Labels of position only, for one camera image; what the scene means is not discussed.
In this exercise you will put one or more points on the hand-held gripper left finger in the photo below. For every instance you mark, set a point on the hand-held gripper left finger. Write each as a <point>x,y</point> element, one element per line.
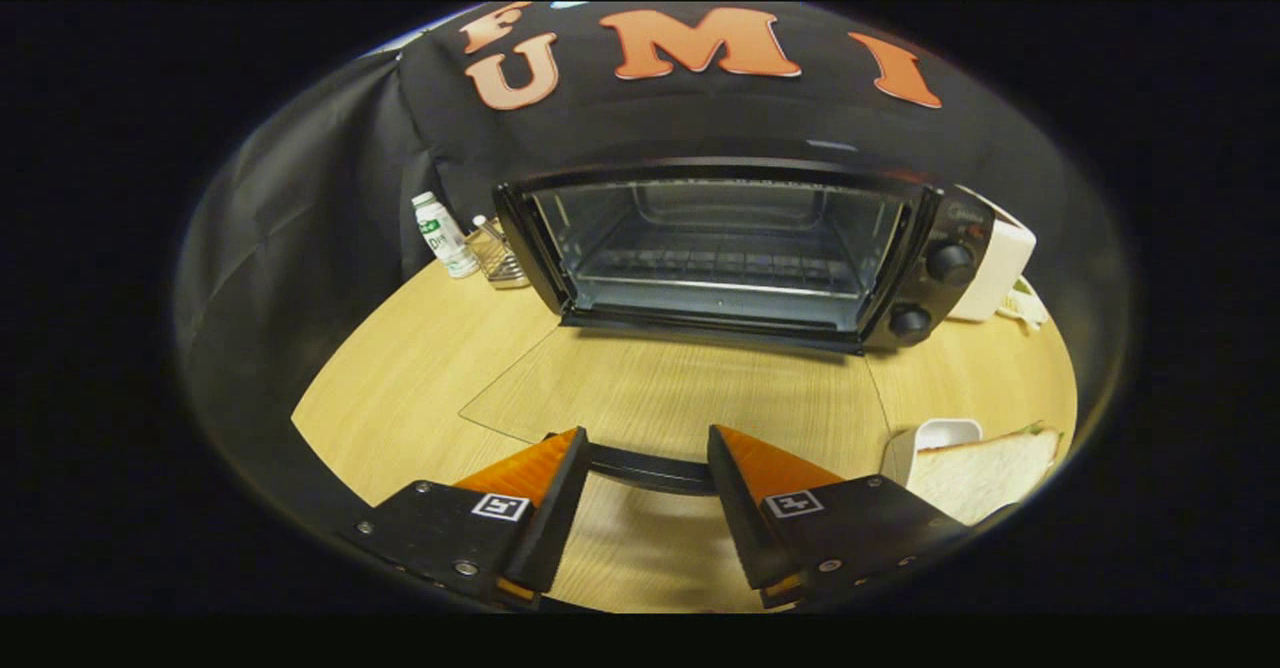
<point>555,518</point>

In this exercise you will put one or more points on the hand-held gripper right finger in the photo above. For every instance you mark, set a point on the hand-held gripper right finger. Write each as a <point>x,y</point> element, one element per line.
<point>738,513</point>

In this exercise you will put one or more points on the lettuce sandwich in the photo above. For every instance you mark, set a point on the lettuce sandwich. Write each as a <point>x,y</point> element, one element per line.
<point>985,473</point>

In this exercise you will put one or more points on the black toaster oven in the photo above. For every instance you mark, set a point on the black toaster oven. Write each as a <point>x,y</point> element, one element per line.
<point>930,293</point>

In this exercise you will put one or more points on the white pop-up toaster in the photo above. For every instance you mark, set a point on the white pop-up toaster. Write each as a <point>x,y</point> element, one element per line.
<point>1000,268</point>

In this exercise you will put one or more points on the white rectangular plate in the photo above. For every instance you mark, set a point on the white rectangular plate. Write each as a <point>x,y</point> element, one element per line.
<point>945,435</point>

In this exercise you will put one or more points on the small white green-label bottle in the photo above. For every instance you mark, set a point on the small white green-label bottle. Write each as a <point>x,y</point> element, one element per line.
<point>445,240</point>

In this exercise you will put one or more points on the white condiment dish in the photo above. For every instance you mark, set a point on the white condiment dish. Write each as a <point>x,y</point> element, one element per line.
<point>1028,306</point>

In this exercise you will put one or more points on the black backdrop cloth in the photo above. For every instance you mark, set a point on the black backdrop cloth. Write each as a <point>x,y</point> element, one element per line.
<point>330,208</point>

